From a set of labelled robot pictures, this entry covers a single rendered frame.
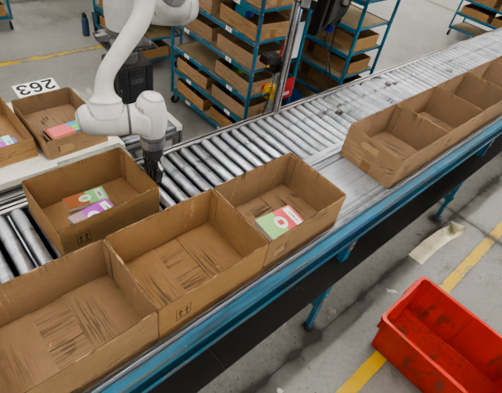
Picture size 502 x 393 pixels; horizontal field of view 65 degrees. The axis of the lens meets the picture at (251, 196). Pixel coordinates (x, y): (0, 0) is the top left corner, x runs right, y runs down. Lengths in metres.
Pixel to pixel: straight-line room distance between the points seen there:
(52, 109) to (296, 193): 1.33
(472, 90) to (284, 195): 1.62
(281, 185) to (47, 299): 0.95
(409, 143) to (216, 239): 1.20
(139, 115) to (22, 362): 0.79
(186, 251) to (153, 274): 0.14
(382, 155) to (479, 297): 1.46
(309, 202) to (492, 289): 1.76
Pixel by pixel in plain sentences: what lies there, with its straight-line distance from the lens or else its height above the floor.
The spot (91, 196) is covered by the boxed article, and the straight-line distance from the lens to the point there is 1.75.
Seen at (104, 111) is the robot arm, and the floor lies 1.23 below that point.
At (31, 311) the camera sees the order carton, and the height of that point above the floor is 0.89.
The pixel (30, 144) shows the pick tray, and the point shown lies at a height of 0.82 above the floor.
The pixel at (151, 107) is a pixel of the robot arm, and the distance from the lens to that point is 1.37.
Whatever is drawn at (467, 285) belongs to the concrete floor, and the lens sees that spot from 3.01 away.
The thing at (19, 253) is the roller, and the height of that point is 0.75.
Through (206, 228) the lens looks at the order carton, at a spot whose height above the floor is 0.89.
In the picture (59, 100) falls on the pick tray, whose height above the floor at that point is 0.79.
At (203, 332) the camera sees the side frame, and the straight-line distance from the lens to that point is 1.20.
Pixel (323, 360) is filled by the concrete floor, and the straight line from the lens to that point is 2.28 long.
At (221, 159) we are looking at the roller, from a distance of 1.98.
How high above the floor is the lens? 1.98
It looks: 43 degrees down
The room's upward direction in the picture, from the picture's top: 12 degrees clockwise
